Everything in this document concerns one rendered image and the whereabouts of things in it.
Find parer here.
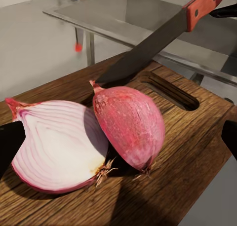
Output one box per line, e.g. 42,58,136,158
94,0,222,85

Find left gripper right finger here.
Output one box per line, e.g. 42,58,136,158
221,120,237,160

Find cutting board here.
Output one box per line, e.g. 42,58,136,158
0,51,237,226

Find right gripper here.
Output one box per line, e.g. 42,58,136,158
209,4,237,18

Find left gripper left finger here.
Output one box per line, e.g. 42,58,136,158
0,120,26,179

